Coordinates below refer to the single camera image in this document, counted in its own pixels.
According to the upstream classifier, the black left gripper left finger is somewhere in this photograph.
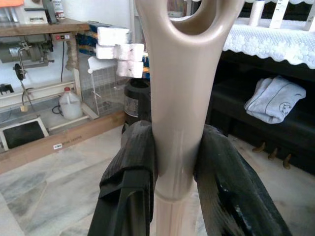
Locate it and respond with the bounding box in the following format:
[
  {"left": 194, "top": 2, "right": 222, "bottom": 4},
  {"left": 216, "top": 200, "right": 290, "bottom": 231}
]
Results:
[{"left": 87, "top": 120, "right": 158, "bottom": 236}]

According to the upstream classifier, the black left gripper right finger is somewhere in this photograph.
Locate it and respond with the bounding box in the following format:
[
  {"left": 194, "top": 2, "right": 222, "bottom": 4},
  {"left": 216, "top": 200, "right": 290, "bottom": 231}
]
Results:
[{"left": 193, "top": 124, "right": 293, "bottom": 236}]

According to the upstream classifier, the black floor appliance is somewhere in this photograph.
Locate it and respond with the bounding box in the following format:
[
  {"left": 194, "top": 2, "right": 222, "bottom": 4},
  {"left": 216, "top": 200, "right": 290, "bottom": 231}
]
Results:
[{"left": 124, "top": 78, "right": 152, "bottom": 128}]

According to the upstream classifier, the long brown cardboard box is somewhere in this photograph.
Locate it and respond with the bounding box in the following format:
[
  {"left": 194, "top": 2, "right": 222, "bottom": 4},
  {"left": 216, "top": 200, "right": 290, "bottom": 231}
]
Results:
[{"left": 0, "top": 110, "right": 127, "bottom": 168}]

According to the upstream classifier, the white plastic jug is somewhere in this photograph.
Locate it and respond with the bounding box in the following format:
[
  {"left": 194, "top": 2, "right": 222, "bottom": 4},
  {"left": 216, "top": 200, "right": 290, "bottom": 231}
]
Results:
[{"left": 58, "top": 87, "right": 83, "bottom": 120}]

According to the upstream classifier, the grey folded garment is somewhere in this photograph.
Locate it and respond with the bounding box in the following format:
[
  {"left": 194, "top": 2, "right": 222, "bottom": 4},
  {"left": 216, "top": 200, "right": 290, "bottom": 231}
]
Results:
[{"left": 244, "top": 75, "right": 307, "bottom": 124}]

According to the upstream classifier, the black sewing machine treadle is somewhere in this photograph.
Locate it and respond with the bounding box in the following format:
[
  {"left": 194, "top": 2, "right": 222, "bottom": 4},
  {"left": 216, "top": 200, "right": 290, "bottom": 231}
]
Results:
[{"left": 0, "top": 118, "right": 49, "bottom": 151}]

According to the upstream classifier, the white styrofoam block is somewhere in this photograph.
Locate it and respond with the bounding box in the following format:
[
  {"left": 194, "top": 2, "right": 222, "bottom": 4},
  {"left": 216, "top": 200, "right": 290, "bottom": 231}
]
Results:
[
  {"left": 97, "top": 26, "right": 131, "bottom": 47},
  {"left": 115, "top": 43, "right": 144, "bottom": 61},
  {"left": 95, "top": 44, "right": 118, "bottom": 60},
  {"left": 117, "top": 60, "right": 144, "bottom": 78}
]

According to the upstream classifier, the black upright piano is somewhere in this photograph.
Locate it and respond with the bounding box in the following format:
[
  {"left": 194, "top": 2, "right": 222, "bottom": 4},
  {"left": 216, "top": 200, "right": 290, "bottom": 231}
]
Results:
[{"left": 209, "top": 0, "right": 315, "bottom": 176}]

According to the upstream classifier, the white lace cover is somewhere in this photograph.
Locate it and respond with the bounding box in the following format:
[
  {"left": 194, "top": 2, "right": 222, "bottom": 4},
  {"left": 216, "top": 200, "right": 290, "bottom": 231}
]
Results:
[{"left": 169, "top": 14, "right": 315, "bottom": 70}]

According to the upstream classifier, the grey sewing machine motor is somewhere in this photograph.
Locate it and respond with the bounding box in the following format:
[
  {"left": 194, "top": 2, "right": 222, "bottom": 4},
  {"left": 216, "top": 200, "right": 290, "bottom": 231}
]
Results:
[{"left": 0, "top": 34, "right": 56, "bottom": 71}]

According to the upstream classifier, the wooden top sewing table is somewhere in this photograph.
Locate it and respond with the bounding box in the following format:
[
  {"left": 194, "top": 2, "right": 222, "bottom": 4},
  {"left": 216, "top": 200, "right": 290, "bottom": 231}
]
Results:
[{"left": 0, "top": 18, "right": 99, "bottom": 131}]

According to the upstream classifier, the white paper roll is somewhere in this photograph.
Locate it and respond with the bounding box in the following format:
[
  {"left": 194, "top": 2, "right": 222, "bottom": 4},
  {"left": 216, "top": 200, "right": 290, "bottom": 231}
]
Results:
[{"left": 248, "top": 0, "right": 265, "bottom": 27}]

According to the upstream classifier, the white upright card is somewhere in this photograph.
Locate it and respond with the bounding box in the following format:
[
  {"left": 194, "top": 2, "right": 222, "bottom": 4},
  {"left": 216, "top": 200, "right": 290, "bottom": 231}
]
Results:
[{"left": 269, "top": 0, "right": 286, "bottom": 29}]

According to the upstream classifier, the white industrial sewing machine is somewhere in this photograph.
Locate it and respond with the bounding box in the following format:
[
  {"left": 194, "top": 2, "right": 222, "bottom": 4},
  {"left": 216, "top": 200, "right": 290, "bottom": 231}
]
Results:
[{"left": 23, "top": 0, "right": 66, "bottom": 25}]

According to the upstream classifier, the orange paper sheet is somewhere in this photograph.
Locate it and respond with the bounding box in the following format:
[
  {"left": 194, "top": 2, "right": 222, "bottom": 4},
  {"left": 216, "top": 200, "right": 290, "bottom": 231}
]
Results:
[{"left": 0, "top": 0, "right": 25, "bottom": 6}]

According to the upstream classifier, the white wire cage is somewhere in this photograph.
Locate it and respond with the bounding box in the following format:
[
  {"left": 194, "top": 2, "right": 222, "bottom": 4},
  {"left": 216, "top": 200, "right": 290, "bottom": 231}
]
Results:
[{"left": 80, "top": 56, "right": 131, "bottom": 119}]

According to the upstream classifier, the black coiled power cable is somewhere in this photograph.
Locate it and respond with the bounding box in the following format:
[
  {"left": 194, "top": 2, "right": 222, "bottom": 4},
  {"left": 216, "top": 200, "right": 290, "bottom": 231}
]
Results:
[{"left": 51, "top": 103, "right": 65, "bottom": 115}]

